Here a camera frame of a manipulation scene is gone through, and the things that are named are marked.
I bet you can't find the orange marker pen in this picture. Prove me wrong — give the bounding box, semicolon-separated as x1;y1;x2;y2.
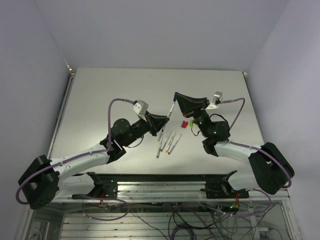
157;129;164;142

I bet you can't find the purple marker pen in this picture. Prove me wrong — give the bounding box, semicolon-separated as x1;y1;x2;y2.
156;135;163;159

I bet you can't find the red marker pen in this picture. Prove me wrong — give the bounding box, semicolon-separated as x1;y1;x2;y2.
167;134;182;155

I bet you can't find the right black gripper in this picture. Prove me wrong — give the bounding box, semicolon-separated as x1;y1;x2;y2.
175;93;211;138

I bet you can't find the yellow marker pen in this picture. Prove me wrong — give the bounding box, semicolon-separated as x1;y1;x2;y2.
165;132;177;153

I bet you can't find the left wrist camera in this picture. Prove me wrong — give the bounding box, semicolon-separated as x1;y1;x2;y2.
132;100;149;116

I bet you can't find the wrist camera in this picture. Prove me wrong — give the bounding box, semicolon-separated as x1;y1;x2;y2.
132;100;149;116
205;91;223;110

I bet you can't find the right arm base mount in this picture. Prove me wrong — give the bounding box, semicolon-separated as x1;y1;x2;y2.
200;170;249;199

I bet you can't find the blue marker pen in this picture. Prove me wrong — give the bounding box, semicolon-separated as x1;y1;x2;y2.
162;101;176;132

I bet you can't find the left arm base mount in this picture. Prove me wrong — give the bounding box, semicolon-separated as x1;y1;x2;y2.
67;172;118;200

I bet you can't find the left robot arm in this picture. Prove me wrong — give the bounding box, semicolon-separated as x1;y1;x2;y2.
15;112;170;210

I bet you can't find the green marker pen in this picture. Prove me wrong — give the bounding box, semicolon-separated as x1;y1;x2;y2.
160;131;172;152

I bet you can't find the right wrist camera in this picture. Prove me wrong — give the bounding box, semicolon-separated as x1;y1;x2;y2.
205;91;223;110

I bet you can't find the blue pen cap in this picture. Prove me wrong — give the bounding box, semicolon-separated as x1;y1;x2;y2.
173;92;178;102

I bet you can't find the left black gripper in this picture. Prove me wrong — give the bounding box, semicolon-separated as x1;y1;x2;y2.
123;111;170;147

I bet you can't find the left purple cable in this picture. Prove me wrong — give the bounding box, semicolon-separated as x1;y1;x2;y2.
15;98;137;221

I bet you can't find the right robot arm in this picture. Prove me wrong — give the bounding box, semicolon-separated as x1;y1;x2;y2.
174;92;295;198

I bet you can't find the aluminium frame rail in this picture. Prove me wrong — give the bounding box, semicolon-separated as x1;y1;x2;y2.
27;181;291;203

